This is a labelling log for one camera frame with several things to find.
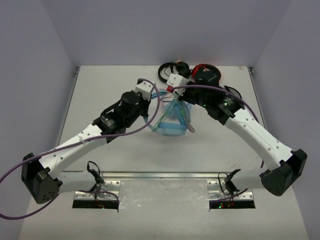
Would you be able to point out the light blue headphones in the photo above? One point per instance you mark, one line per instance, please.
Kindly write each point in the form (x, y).
(173, 127)

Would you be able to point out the white black headphones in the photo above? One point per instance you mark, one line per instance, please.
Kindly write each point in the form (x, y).
(233, 91)

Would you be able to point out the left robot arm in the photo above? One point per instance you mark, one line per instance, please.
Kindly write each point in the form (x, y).
(45, 176)

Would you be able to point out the metal mounting plate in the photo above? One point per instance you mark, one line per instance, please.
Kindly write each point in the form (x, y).
(108, 192)
(217, 192)

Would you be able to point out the aluminium table edge rail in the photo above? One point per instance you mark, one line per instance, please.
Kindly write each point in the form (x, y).
(160, 175)

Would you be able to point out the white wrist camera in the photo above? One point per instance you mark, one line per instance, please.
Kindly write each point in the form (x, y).
(145, 88)
(174, 81)

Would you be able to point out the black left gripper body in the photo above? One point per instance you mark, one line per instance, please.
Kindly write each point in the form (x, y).
(145, 107)

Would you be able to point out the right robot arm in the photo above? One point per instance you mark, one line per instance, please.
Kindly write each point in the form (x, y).
(282, 165)

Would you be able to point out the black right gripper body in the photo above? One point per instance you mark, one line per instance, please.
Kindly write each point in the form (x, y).
(191, 95)

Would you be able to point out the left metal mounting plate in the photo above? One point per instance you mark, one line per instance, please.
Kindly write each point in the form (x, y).
(108, 192)

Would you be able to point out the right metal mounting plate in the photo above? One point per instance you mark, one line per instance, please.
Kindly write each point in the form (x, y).
(217, 192)

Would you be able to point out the black headset with microphone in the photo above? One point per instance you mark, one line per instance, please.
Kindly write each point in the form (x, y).
(177, 67)

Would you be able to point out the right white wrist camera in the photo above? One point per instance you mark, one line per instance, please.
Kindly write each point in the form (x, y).
(174, 81)

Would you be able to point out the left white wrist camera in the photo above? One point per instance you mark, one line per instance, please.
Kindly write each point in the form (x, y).
(145, 88)

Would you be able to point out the red headphones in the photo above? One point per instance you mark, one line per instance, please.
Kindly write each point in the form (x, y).
(205, 72)

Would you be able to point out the pink blue cat-ear headphones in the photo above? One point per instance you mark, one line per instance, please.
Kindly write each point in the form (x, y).
(166, 101)

